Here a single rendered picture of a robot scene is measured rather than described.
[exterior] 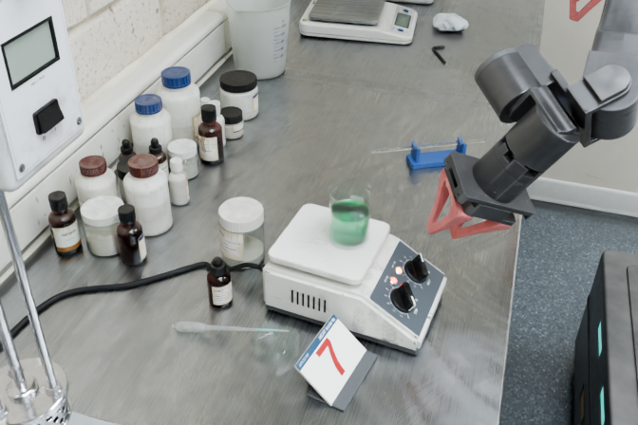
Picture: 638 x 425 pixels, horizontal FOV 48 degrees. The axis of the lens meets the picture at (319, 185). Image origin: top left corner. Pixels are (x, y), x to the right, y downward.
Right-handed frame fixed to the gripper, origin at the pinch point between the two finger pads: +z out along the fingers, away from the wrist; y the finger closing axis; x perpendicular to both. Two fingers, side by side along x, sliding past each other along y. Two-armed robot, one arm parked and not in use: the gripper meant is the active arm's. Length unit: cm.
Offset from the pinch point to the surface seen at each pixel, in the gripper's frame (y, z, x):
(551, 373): -89, 65, -19
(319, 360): 12.7, 11.6, 12.5
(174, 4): 21, 29, -67
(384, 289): 5.1, 7.1, 5.1
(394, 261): 2.6, 7.2, 0.6
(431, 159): -16.5, 14.0, -26.9
